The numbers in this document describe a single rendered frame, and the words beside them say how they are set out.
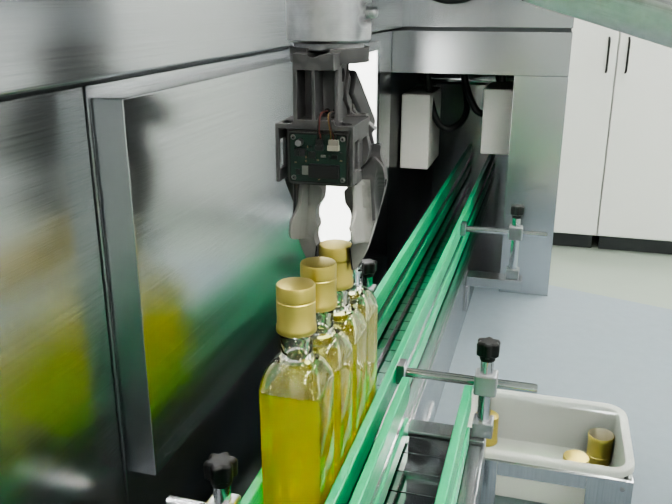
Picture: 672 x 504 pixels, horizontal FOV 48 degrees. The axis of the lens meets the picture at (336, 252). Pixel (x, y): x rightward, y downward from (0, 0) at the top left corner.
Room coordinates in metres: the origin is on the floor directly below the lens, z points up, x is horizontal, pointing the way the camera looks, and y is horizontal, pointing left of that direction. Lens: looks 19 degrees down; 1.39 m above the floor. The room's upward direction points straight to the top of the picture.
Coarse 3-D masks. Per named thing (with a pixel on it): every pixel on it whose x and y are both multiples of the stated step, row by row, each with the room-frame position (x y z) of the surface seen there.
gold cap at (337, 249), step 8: (328, 240) 0.72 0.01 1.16; (336, 240) 0.72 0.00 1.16; (344, 240) 0.72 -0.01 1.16; (320, 248) 0.70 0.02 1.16; (328, 248) 0.70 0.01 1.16; (336, 248) 0.70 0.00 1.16; (344, 248) 0.70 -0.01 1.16; (320, 256) 0.70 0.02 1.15; (328, 256) 0.70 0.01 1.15; (336, 256) 0.70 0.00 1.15; (344, 256) 0.70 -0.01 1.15; (344, 264) 0.70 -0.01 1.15; (344, 272) 0.70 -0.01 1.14; (352, 272) 0.71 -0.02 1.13; (344, 280) 0.70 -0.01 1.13; (352, 280) 0.71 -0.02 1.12; (344, 288) 0.70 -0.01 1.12
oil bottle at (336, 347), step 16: (320, 336) 0.64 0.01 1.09; (336, 336) 0.65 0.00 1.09; (320, 352) 0.63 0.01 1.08; (336, 352) 0.63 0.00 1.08; (352, 352) 0.67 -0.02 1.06; (336, 368) 0.63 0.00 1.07; (352, 368) 0.67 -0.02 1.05; (336, 384) 0.63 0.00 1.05; (336, 400) 0.63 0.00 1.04; (336, 416) 0.63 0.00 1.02; (336, 432) 0.63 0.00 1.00; (336, 448) 0.63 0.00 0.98; (336, 464) 0.63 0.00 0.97
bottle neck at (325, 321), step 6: (324, 312) 0.64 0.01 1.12; (330, 312) 0.65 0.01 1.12; (318, 318) 0.64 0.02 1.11; (324, 318) 0.64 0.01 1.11; (330, 318) 0.65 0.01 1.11; (318, 324) 0.64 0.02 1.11; (324, 324) 0.64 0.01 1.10; (330, 324) 0.65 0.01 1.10; (318, 330) 0.64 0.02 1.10; (324, 330) 0.64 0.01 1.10; (330, 330) 0.65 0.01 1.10
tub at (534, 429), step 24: (504, 408) 0.99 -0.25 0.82; (528, 408) 0.98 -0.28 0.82; (552, 408) 0.97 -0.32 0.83; (576, 408) 0.96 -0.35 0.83; (600, 408) 0.95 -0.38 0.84; (504, 432) 0.98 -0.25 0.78; (528, 432) 0.97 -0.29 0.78; (552, 432) 0.96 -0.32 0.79; (576, 432) 0.95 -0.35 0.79; (624, 432) 0.88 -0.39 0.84; (504, 456) 0.83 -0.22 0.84; (528, 456) 0.82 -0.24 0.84; (552, 456) 0.93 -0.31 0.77; (624, 456) 0.83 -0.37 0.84
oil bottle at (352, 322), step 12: (336, 312) 0.70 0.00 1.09; (348, 312) 0.70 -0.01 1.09; (360, 312) 0.72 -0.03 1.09; (336, 324) 0.69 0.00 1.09; (348, 324) 0.69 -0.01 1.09; (360, 324) 0.70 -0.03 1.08; (348, 336) 0.68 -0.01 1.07; (360, 336) 0.70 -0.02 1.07; (360, 348) 0.70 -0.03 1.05; (360, 360) 0.70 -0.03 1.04; (360, 372) 0.70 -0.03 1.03; (360, 384) 0.70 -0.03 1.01; (360, 396) 0.70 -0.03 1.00; (360, 408) 0.70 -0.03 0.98; (360, 420) 0.70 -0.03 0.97
